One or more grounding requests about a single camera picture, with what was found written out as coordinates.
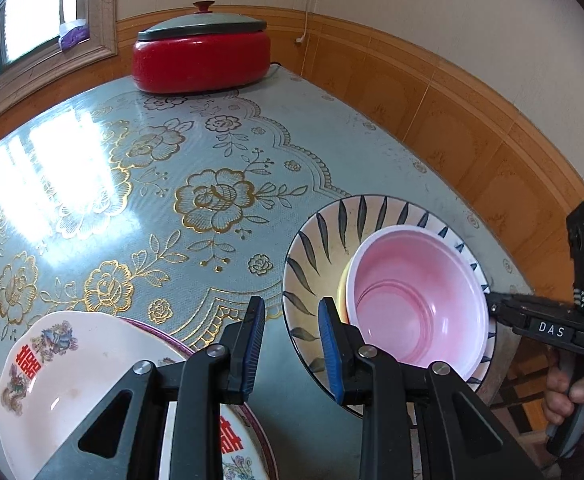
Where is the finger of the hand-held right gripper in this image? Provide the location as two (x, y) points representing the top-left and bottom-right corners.
(486, 291), (540, 317)
(492, 310), (530, 335)

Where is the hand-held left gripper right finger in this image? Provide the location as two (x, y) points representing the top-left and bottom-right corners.
(318, 296), (545, 480)

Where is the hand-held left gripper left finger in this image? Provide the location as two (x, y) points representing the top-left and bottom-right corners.
(37, 296), (267, 480)

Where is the yellow plastic bowl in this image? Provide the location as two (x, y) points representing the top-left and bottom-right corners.
(336, 260), (358, 323)

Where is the red plastic bowl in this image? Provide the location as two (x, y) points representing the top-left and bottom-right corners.
(344, 226), (490, 382)

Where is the pink-rimmed floral plate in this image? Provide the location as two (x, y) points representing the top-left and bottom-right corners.
(117, 316), (279, 480)

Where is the small white floral plate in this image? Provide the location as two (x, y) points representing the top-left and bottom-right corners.
(0, 310), (193, 480)

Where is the person's right hand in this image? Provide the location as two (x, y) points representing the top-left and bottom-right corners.
(543, 349), (584, 427)

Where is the blue floral tablecloth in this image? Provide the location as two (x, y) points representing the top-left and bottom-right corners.
(0, 67), (538, 480)

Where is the red electric cooking pot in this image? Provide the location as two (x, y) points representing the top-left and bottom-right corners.
(132, 30), (273, 94)

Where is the grey pot lid red knob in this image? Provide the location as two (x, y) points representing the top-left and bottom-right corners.
(138, 1), (268, 42)

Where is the purple cloth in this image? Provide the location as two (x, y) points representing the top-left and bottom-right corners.
(58, 19), (92, 50)

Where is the white power cable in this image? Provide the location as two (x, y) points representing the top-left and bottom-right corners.
(294, 0), (323, 46)

